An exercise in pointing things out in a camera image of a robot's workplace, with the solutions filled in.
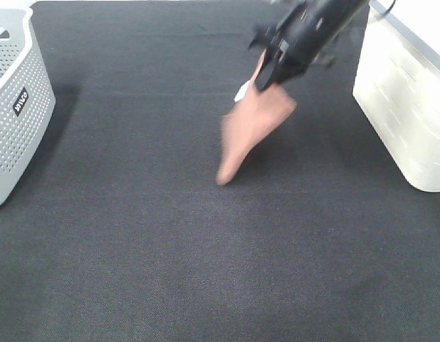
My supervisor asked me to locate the white plastic storage bin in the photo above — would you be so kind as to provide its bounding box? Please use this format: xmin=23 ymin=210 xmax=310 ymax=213
xmin=352 ymin=1 xmax=440 ymax=192

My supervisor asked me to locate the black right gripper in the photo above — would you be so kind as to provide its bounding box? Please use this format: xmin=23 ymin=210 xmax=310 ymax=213
xmin=249 ymin=0 xmax=368 ymax=91

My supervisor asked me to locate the grey perforated laundry basket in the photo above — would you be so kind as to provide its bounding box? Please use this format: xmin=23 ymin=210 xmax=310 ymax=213
xmin=0 ymin=5 xmax=56 ymax=206

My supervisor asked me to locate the orange-brown towel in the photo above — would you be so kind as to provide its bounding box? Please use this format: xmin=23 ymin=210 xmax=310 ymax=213
xmin=216 ymin=55 xmax=297 ymax=185

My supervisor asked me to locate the black fabric table mat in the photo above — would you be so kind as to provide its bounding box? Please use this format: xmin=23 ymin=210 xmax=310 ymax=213
xmin=0 ymin=1 xmax=440 ymax=341

